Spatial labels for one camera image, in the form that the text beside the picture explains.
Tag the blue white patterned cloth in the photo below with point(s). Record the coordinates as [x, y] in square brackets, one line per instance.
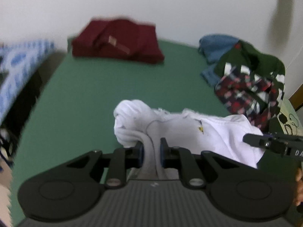
[16, 71]

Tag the blue garment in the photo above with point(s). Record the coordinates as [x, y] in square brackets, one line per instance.
[215, 47]

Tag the dark green white striped shirt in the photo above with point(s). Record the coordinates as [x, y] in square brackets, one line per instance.
[255, 59]

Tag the folded maroon garment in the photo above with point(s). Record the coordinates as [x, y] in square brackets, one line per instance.
[118, 40]

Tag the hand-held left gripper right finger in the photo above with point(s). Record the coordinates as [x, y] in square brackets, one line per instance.
[162, 151]

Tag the person's right hand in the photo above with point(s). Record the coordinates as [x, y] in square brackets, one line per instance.
[299, 186]

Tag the green mat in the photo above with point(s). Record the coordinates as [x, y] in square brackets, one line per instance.
[94, 87]

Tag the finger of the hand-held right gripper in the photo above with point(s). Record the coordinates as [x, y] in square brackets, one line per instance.
[260, 143]

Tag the wooden door frame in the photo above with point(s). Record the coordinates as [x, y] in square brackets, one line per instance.
[298, 97]

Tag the white shirt yellow logo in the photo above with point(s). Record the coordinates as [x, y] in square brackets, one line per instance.
[213, 134]

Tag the pale cartoon print bed sheet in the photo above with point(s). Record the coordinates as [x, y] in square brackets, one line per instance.
[287, 108]

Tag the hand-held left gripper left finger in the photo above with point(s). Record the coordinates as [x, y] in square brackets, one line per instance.
[141, 155]

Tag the dark cloth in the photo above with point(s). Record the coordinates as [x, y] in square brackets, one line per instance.
[23, 104]

